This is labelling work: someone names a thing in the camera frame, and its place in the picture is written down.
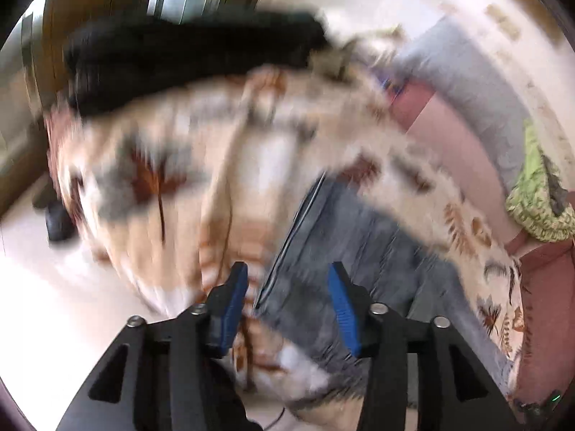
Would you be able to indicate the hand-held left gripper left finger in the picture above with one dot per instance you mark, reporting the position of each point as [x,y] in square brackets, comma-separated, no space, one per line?
[234,294]

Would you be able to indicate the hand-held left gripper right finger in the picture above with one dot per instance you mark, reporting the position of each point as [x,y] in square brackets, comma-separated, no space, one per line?
[342,305]

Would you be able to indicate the grey-blue denim pants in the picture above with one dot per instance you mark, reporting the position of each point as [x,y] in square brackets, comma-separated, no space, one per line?
[359,233]

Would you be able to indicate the leaf print beige blanket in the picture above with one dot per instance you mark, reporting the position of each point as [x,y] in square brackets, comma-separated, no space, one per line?
[202,188]

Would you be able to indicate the small black object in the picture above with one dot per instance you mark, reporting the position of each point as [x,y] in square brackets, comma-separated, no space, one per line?
[58,224]

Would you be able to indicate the pink sofa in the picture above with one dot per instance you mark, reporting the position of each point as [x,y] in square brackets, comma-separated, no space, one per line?
[449,130]

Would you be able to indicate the green patterned cloth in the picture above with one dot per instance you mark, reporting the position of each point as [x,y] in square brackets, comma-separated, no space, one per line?
[532,197]

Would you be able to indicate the dark object on green cloth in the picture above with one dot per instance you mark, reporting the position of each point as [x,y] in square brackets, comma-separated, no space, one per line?
[555,184]

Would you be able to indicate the black cloth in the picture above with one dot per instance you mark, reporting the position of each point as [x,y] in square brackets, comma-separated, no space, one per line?
[179,49]

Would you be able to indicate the wooden door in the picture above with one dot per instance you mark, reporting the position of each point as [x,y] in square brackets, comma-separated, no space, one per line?
[90,0]

